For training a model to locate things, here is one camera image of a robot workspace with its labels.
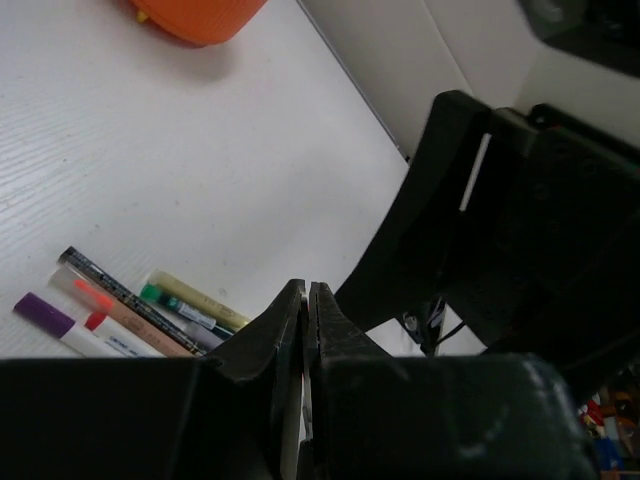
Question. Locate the red-capped white marker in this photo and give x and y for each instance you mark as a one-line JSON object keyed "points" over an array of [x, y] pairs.
{"points": [[119, 337]]}

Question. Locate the yellow highlighter pen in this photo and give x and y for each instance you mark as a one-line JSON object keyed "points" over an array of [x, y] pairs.
{"points": [[205, 304]]}

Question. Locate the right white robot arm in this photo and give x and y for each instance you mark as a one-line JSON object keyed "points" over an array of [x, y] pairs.
{"points": [[525, 221]]}

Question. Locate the green-capped pen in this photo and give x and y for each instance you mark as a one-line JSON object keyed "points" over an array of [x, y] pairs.
{"points": [[155, 295]]}

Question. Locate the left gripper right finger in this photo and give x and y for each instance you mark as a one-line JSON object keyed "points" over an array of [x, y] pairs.
{"points": [[376, 416]]}

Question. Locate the purple-capped white marker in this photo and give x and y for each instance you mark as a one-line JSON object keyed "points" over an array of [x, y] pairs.
{"points": [[63, 328]]}

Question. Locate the orange round organizer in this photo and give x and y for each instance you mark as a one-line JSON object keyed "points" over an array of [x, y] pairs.
{"points": [[200, 22]]}

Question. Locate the black thin pen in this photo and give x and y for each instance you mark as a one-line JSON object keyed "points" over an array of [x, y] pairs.
{"points": [[88, 269]]}

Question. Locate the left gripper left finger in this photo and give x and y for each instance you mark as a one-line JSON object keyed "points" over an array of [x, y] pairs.
{"points": [[231, 414]]}

